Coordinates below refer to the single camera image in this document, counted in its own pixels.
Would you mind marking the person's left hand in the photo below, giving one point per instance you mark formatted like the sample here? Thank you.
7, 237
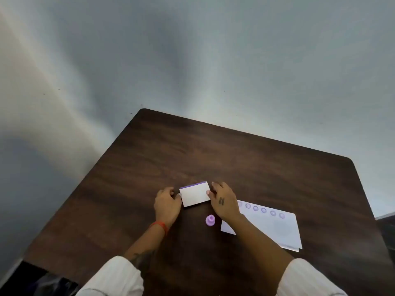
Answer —
166, 206

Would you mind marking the person's right hand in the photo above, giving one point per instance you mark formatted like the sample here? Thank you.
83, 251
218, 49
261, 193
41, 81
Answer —
225, 203

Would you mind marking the white ink pad lid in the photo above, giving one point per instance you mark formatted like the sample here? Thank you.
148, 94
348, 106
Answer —
195, 196

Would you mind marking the purple ink pad base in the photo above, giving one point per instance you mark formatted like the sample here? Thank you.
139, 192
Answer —
193, 185

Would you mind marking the white paper with purple prints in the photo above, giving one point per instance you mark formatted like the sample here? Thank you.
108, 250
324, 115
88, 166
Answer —
271, 228

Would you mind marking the white paper sheet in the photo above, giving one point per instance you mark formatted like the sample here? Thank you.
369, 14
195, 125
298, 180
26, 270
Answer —
293, 249

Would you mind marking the person's left forearm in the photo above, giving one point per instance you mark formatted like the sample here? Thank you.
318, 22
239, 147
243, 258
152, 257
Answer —
148, 243

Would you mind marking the person's right forearm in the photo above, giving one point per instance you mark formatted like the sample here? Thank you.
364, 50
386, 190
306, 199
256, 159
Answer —
262, 252

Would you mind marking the person's white shirt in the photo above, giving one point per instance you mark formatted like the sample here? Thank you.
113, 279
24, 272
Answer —
114, 278

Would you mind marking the red wrist band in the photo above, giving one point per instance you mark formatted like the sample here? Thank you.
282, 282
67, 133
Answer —
160, 226

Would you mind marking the dark patterned cloth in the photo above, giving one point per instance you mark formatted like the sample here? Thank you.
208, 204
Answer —
46, 282

